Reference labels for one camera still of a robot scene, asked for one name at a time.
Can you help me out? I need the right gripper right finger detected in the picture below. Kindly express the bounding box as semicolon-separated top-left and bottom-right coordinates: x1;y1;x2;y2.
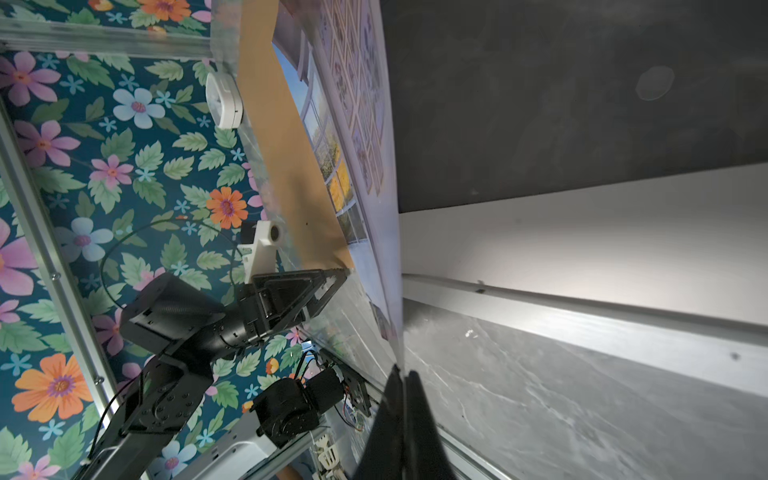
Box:
404;371;456;480

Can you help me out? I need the white photo mat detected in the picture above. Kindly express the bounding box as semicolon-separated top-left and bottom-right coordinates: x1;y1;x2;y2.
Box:
400;164;767;325

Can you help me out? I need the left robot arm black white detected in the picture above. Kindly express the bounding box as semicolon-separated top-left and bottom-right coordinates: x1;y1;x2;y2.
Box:
77;269;370;479

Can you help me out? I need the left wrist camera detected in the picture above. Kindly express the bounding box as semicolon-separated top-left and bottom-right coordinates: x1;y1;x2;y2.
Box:
238;220;284;284

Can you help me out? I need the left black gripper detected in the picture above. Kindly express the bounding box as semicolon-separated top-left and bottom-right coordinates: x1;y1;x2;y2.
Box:
221;269;348;350

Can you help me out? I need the white picture frame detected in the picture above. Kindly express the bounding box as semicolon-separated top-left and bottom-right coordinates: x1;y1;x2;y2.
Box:
403;274;767;397

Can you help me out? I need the white round device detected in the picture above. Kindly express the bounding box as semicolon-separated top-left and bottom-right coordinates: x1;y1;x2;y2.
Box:
205;72;244;130

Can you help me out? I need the brown cardboard backing board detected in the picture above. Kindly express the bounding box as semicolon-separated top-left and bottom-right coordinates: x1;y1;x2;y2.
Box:
237;1;354;269

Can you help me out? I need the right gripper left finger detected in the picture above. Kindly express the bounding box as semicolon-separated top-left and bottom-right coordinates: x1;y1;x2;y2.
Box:
353;365;404;480

